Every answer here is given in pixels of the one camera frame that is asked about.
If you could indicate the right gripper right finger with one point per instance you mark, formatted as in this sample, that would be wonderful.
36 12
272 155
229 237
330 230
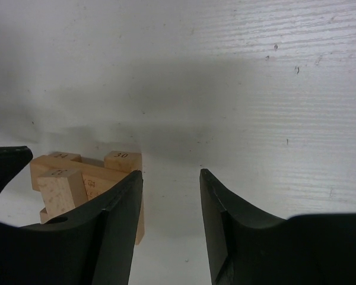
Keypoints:
247 245

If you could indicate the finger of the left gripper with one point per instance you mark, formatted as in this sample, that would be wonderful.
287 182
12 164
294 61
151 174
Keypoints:
12 161

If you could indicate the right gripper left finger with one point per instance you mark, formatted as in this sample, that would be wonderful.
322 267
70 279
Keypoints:
91 244

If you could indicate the wood block two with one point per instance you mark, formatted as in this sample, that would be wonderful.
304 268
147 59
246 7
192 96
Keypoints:
44 217

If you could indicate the wood block three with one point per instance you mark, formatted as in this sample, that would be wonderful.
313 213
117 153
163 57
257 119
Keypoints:
96 179

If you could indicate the wood block four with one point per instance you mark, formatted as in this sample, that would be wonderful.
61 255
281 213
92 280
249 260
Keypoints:
68 156

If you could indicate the wood block five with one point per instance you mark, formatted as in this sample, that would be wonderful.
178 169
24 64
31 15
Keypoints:
125 161

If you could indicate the wood block one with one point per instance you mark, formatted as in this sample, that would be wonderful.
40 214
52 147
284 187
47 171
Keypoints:
62 190

